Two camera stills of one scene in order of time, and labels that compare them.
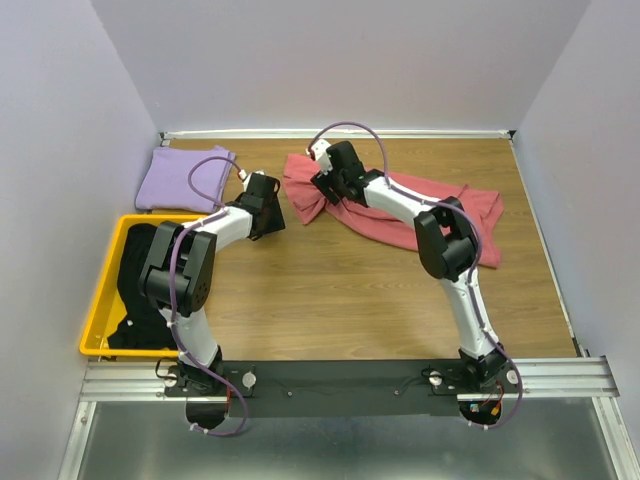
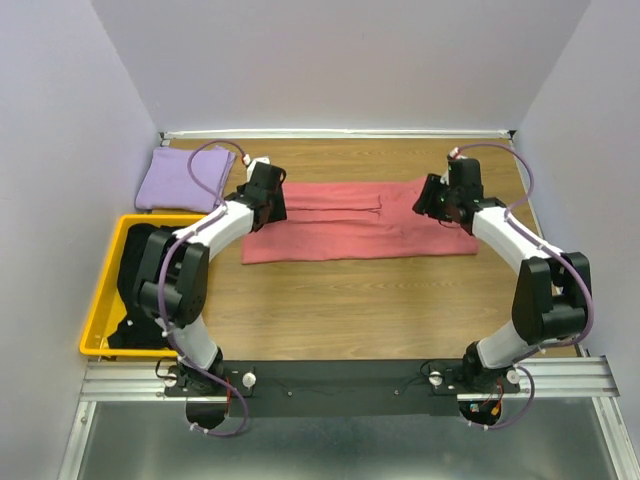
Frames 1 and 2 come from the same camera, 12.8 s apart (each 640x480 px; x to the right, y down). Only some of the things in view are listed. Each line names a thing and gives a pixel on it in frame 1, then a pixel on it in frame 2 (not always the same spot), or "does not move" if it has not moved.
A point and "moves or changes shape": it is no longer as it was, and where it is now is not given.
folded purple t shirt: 164,185 does not move
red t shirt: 308,206 moves or changes shape
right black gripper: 321,182 -> 423,202
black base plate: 403,389 does not move
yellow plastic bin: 107,309 does not move
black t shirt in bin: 144,326 does not move
